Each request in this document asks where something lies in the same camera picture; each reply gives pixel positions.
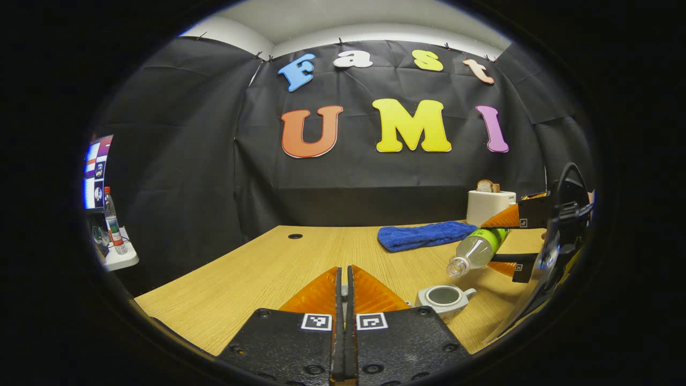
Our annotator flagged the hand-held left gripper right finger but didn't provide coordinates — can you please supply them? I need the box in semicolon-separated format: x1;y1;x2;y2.
346;265;473;385

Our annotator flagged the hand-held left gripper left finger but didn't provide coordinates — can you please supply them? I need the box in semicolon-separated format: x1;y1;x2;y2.
216;266;345;385

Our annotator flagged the clear green label water bottle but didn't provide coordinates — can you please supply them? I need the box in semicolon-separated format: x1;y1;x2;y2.
446;227;510;279

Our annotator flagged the white teacup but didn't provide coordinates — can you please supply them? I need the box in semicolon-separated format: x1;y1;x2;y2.
416;284;477;321

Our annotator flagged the red cap plastic bottle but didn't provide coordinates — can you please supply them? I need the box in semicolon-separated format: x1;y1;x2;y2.
103;186;129;256

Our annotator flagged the white toaster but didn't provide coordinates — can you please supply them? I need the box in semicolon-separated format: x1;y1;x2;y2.
466;190;517;227

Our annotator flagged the blue towel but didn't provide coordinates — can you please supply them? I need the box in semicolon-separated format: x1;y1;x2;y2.
377;220;478;253

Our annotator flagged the white side table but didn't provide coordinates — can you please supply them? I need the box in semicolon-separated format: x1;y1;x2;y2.
101;227;140;272

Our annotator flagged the black backdrop cloth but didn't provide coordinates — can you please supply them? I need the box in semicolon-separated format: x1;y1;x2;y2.
91;36;598;295

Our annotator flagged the computer monitor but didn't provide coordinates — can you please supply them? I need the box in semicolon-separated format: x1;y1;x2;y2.
83;135;115;211

